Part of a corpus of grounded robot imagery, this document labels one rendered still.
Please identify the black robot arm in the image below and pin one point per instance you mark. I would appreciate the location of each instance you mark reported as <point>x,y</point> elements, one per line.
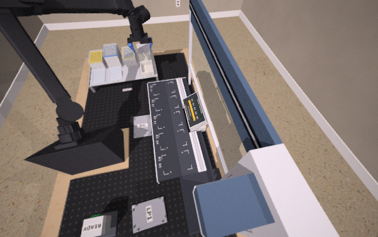
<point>67,110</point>

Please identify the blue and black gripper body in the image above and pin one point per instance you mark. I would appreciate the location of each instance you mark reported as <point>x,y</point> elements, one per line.
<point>139,37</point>

